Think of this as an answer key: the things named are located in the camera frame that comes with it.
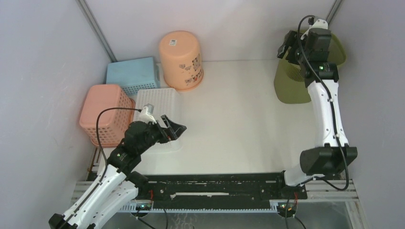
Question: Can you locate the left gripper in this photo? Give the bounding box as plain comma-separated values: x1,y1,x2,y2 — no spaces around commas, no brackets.
138,115,186,154

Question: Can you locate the clear white plastic tray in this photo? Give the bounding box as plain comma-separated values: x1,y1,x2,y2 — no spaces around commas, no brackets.
135,88,183,154

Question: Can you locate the green mesh waste bin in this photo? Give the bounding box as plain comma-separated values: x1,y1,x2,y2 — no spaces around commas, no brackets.
273,29,347,104

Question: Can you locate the pink plastic basket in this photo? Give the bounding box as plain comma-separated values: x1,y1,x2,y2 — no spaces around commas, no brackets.
79,84,135,147

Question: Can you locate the blue plastic basket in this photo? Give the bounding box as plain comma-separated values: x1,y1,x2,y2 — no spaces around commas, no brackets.
106,57,160,96

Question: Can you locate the orange capybara bucket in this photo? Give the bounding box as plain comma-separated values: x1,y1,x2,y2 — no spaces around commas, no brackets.
159,31,204,91

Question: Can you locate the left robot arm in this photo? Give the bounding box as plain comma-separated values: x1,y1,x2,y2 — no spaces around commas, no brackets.
49,115,187,229

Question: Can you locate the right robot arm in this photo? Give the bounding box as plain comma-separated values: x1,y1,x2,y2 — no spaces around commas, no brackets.
276,28,358,198

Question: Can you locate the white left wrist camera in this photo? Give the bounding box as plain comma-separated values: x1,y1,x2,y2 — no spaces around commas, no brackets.
139,104,157,124

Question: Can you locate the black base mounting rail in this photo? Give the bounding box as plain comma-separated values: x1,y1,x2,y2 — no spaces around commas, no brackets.
135,172,308,209

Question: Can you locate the left black cable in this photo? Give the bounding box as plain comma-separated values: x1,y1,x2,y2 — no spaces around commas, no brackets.
57,107,143,229

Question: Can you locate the white toothed cable duct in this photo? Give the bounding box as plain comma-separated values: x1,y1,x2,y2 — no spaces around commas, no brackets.
117,202,279,213

